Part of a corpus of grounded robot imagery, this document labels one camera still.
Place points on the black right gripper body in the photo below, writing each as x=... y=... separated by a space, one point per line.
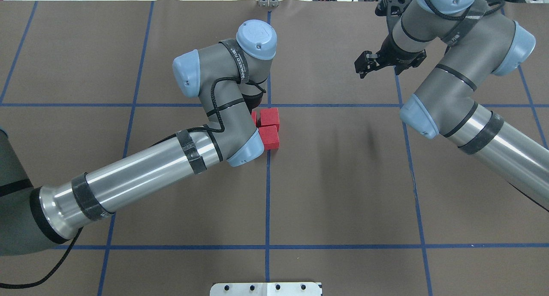
x=393 y=52

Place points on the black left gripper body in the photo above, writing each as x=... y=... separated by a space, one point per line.
x=254 y=101

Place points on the red block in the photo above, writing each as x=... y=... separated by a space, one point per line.
x=254 y=118
x=270 y=137

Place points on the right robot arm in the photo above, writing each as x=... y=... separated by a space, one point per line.
x=480 y=42

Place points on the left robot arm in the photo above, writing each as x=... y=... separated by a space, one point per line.
x=227 y=79

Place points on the white pedestal base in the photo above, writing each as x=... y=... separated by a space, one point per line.
x=267 y=289

